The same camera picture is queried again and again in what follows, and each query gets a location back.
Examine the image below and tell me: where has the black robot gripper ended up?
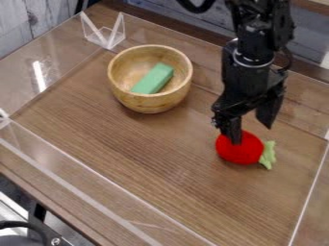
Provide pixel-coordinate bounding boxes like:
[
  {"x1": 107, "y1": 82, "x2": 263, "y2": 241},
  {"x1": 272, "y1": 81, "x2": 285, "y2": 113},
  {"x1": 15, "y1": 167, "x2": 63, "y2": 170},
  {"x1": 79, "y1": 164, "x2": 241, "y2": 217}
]
[{"x1": 211, "y1": 39, "x2": 288, "y2": 145}]

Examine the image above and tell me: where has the red plush strawberry toy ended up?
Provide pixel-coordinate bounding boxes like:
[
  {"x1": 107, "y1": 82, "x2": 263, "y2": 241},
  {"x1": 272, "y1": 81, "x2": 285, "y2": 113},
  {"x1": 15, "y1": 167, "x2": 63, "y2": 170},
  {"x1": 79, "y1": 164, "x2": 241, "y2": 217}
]
[{"x1": 215, "y1": 131, "x2": 277, "y2": 170}]

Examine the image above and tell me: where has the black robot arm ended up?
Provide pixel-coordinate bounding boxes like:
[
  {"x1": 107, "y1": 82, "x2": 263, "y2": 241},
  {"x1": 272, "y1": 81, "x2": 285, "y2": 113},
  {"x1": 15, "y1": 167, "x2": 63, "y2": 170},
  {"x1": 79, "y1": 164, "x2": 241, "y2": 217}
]
[{"x1": 213, "y1": 0, "x2": 296, "y2": 144}]

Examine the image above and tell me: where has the green rectangular block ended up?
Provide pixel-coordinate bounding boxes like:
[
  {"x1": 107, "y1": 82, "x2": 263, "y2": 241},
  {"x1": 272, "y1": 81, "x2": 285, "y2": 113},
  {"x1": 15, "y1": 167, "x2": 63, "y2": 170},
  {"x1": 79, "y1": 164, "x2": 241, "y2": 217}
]
[{"x1": 131, "y1": 62, "x2": 174, "y2": 94}]

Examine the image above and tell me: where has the wooden bowl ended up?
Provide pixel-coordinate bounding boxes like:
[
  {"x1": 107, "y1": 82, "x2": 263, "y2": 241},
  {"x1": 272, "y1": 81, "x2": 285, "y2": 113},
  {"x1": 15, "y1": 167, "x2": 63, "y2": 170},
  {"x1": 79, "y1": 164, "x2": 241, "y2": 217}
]
[{"x1": 108, "y1": 44, "x2": 193, "y2": 113}]

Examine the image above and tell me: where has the clear acrylic corner bracket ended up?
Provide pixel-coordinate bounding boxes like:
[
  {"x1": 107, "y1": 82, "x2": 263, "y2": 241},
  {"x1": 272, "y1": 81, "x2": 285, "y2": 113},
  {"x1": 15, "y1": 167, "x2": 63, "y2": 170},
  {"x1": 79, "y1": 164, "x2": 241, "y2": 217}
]
[{"x1": 80, "y1": 12, "x2": 126, "y2": 50}]

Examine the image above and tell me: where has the clear acrylic tray wall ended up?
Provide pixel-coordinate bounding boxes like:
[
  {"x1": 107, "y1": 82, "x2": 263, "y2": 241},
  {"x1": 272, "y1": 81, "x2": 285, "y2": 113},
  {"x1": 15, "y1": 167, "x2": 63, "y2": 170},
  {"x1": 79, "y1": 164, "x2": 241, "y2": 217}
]
[{"x1": 0, "y1": 109, "x2": 215, "y2": 246}]

